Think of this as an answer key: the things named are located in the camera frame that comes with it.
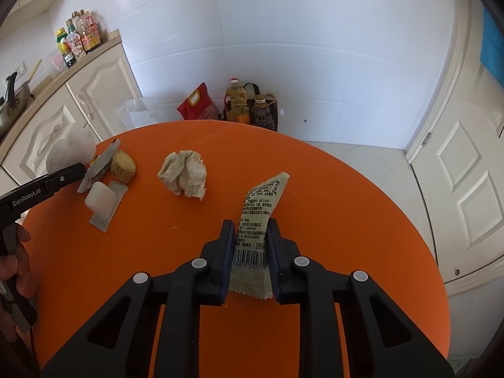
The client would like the crumpled lined paper ball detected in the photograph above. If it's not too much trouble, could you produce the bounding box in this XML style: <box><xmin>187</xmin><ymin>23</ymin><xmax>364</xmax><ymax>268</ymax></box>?
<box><xmin>157</xmin><ymin>150</ymin><xmax>208</xmax><ymax>201</ymax></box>

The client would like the dark brown liquid bottle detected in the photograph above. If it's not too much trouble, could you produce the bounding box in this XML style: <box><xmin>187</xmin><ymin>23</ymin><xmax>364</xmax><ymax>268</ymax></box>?
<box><xmin>250</xmin><ymin>94</ymin><xmax>276</xmax><ymax>130</ymax></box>

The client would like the white translucent plastic cup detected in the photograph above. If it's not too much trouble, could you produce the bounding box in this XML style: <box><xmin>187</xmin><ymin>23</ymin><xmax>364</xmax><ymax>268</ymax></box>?
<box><xmin>84</xmin><ymin>182</ymin><xmax>119</xmax><ymax>218</ymax></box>

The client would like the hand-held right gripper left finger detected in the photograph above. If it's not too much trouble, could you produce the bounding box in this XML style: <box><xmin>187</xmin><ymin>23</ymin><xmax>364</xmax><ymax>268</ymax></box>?
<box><xmin>39</xmin><ymin>219</ymin><xmax>236</xmax><ymax>378</ymax></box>

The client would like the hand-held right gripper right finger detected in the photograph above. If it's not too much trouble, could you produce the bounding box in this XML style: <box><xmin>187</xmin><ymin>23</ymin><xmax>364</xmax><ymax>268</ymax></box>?
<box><xmin>266</xmin><ymin>218</ymin><xmax>455</xmax><ymax>378</ymax></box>

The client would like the large red label oil bottle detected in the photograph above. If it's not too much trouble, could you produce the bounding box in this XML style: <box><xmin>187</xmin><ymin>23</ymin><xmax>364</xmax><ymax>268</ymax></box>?
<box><xmin>75</xmin><ymin>10</ymin><xmax>102</xmax><ymax>54</ymax></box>

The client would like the pink and white pouch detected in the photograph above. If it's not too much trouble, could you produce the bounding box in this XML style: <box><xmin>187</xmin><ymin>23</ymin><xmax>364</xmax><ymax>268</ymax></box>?
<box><xmin>67</xmin><ymin>33</ymin><xmax>87</xmax><ymax>61</ymax></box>

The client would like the silver foil wrapper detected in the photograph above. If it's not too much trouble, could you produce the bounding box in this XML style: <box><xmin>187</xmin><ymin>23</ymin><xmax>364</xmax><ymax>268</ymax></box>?
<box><xmin>77</xmin><ymin>138</ymin><xmax>122</xmax><ymax>193</ymax></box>

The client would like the white kitchen cabinet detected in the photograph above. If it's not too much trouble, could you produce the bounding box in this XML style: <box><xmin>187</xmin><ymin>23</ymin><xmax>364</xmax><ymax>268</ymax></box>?
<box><xmin>0</xmin><ymin>29</ymin><xmax>144</xmax><ymax>190</ymax></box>

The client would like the blue cloth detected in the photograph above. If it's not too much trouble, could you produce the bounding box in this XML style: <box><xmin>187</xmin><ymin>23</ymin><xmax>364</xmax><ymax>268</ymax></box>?
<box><xmin>479</xmin><ymin>8</ymin><xmax>504</xmax><ymax>83</ymax></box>

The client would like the yellow cap sauce bottle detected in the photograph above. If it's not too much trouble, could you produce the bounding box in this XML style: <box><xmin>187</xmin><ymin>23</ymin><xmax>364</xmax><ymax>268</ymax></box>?
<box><xmin>55</xmin><ymin>27</ymin><xmax>77</xmax><ymax>68</ymax></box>

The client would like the orange round table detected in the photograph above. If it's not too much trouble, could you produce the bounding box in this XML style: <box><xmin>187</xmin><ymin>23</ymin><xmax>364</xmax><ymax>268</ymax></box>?
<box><xmin>18</xmin><ymin>120</ymin><xmax>451</xmax><ymax>378</ymax></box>

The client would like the red rice bag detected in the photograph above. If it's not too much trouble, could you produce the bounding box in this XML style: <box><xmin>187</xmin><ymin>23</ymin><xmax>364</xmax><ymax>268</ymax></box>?
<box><xmin>176</xmin><ymin>83</ymin><xmax>220</xmax><ymax>121</ymax></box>

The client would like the dark patterned bag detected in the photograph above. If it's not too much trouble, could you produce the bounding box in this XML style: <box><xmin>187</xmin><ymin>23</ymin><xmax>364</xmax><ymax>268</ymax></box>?
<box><xmin>218</xmin><ymin>83</ymin><xmax>280</xmax><ymax>132</ymax></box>

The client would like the yellow-brown food piece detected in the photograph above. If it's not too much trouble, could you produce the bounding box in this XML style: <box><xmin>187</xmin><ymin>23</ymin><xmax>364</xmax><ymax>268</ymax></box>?
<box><xmin>111</xmin><ymin>150</ymin><xmax>137</xmax><ymax>185</ymax></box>

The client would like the white crumpled tissue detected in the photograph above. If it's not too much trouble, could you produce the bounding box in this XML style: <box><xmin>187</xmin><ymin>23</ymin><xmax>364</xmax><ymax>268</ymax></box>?
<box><xmin>46</xmin><ymin>128</ymin><xmax>97</xmax><ymax>174</ymax></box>

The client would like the white plastic bag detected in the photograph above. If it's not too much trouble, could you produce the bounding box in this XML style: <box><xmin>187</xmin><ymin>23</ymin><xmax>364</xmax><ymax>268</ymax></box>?
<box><xmin>116</xmin><ymin>96</ymin><xmax>180</xmax><ymax>129</ymax></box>

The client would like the beige printed snack wrapper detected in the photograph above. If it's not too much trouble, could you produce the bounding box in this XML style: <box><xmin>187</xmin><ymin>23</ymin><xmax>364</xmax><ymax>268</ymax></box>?
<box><xmin>229</xmin><ymin>172</ymin><xmax>291</xmax><ymax>299</ymax></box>

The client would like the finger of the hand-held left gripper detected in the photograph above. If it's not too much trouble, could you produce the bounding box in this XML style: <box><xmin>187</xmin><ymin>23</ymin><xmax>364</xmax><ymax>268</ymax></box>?
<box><xmin>45</xmin><ymin>163</ymin><xmax>86</xmax><ymax>190</ymax></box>

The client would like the metal wok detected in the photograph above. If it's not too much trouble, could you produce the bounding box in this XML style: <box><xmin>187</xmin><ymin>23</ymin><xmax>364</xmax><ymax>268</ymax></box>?
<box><xmin>0</xmin><ymin>72</ymin><xmax>34</xmax><ymax>136</ymax></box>

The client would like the yellow cooking oil bottle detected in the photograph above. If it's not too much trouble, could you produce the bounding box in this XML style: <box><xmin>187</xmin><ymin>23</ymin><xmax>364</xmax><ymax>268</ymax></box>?
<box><xmin>224</xmin><ymin>78</ymin><xmax>251</xmax><ymax>125</ymax></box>

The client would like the person's left hand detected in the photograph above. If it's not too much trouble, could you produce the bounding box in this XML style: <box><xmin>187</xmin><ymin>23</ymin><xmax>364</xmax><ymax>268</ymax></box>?
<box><xmin>0</xmin><ymin>224</ymin><xmax>37</xmax><ymax>299</ymax></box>

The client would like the green cap sauce bottle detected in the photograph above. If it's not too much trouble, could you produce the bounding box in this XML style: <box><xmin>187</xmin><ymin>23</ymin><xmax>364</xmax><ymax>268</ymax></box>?
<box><xmin>65</xmin><ymin>19</ymin><xmax>85</xmax><ymax>48</ymax></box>

